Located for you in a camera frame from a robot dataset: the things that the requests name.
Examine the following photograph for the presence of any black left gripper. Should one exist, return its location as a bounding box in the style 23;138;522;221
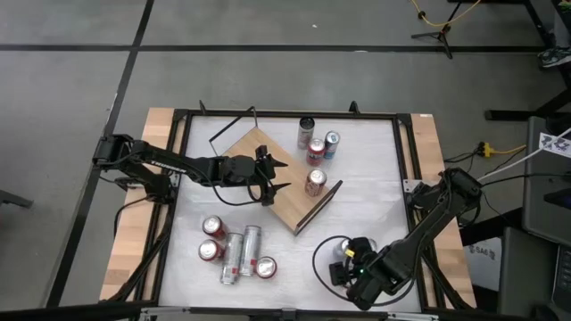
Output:
251;144;293;208

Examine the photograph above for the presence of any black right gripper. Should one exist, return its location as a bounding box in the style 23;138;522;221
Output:
328;235;379;287

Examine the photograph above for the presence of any red Coca-Cola can white script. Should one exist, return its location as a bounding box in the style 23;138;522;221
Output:
304;168;328;198

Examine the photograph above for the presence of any red Fanta strawberry can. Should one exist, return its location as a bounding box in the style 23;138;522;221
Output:
305;138;327;167
254;256;278;280

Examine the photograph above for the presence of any dark slim can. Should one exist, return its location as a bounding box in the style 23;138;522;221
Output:
297;117;316;151

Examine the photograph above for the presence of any tall silver can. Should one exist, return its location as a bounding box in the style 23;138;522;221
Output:
219;232;244;286
239;225;263;277

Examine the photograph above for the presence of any red Coke Zero can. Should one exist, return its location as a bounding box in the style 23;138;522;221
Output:
197;239;224;263
202;215;228;241

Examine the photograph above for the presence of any white cardboard box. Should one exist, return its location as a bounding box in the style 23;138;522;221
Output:
463;238;503;291

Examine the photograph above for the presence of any dark grey box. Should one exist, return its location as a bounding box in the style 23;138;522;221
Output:
497;226;561;318

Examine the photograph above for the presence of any grey cabinet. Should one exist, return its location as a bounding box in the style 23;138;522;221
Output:
521;116;571;246

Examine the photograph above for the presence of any black tripod stand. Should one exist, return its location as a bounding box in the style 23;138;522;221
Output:
410;0;468;60

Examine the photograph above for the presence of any black flat device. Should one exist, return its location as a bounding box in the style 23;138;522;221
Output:
550;244;571;313

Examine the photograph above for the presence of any patterned paper sheet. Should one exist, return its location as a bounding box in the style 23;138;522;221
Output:
538;131;571;160

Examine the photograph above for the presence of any black chair leg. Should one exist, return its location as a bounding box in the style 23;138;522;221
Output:
0;189;35;210

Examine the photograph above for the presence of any person's foot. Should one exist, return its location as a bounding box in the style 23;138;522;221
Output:
537;46;571;69

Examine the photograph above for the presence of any person's leg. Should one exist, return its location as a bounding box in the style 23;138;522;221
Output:
552;8;571;50

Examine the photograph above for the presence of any wooden tray with handles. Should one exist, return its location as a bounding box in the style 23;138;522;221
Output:
208;105;344;236

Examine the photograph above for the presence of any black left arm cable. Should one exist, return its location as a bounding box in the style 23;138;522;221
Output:
209;169;269;208

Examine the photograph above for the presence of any black metal table frame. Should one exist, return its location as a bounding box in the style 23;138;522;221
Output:
104;100;474;313

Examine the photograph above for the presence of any silver camera mount bar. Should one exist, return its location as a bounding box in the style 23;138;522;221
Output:
137;306;441;321

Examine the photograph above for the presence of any black base cable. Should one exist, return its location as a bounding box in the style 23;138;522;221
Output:
113;195;151;237

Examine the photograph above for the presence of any black power cable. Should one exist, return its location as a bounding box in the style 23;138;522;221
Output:
443;141;487;179

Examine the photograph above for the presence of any yellow extension cord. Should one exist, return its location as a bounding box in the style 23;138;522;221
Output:
484;142;528;158

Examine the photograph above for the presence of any white cable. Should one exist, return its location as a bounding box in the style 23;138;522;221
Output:
472;128;571;184

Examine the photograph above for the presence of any yellow cable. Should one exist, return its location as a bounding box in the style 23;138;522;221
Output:
412;0;483;28

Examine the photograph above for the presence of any black desk frame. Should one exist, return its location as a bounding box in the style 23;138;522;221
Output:
484;0;571;121

